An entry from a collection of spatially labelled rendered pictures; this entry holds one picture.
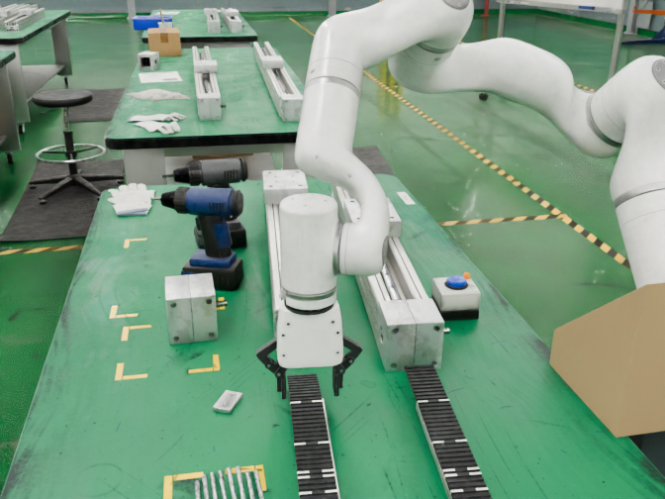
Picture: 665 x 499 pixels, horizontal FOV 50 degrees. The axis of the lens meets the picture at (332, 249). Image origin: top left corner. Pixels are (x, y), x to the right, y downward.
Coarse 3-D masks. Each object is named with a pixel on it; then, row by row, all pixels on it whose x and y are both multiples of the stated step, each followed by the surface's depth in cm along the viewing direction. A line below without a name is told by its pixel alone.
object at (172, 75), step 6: (162, 12) 758; (168, 12) 758; (174, 12) 759; (150, 72) 410; (156, 72) 410; (162, 72) 410; (168, 72) 410; (174, 72) 410; (144, 78) 392; (150, 78) 392; (156, 78) 392; (162, 78) 392; (168, 78) 392; (174, 78) 392; (180, 78) 393
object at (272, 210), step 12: (276, 204) 181; (276, 216) 173; (276, 228) 166; (276, 240) 159; (276, 252) 153; (276, 264) 147; (276, 276) 142; (276, 288) 137; (276, 300) 132; (276, 312) 129; (276, 324) 130; (276, 336) 131
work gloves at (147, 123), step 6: (162, 114) 307; (174, 114) 304; (132, 120) 298; (138, 120) 298; (144, 120) 299; (150, 120) 299; (162, 120) 299; (168, 120) 300; (174, 120) 299; (144, 126) 288; (150, 126) 286; (156, 126) 286; (162, 126) 282; (168, 126) 282; (174, 126) 284; (150, 132) 282; (162, 132) 279; (168, 132) 280
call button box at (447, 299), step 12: (432, 288) 148; (444, 288) 143; (456, 288) 142; (468, 288) 143; (444, 300) 141; (456, 300) 141; (468, 300) 142; (444, 312) 142; (456, 312) 143; (468, 312) 143
